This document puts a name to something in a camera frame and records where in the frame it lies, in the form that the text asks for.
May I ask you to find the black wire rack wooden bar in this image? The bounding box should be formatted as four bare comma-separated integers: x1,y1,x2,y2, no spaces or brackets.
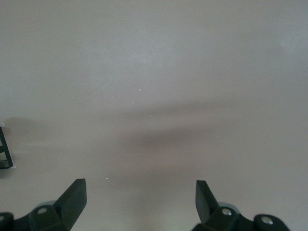
0,123,15,170

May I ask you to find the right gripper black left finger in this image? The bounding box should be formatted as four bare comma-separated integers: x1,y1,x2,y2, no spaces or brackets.
0,178,87,231

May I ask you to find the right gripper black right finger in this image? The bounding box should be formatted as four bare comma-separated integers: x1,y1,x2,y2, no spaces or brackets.
192,180,289,231

